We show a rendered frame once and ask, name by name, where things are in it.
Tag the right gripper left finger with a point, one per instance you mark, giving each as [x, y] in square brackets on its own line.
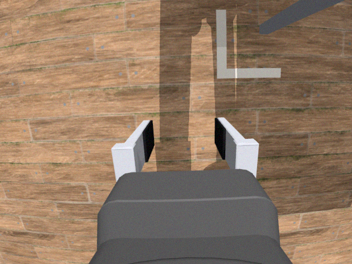
[123, 162]

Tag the wooden table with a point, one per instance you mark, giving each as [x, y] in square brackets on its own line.
[288, 19]

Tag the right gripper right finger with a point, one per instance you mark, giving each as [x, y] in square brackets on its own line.
[246, 156]

